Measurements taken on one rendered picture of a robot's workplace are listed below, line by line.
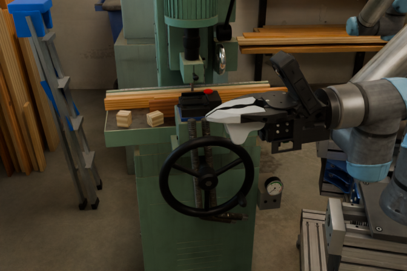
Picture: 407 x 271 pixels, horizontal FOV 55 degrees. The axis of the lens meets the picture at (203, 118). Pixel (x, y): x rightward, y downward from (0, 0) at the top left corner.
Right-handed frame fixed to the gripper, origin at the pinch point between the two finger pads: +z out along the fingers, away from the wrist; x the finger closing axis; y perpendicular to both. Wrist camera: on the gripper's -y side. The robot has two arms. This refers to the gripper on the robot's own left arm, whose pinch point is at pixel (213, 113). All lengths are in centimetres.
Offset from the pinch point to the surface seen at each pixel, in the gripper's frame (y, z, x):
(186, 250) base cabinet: 86, 0, 60
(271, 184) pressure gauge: 55, -30, 51
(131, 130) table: 30, 15, 59
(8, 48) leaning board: 30, 81, 191
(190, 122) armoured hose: 24, -3, 47
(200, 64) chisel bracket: 14, -11, 69
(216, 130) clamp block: 29, -11, 48
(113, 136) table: 32, 20, 59
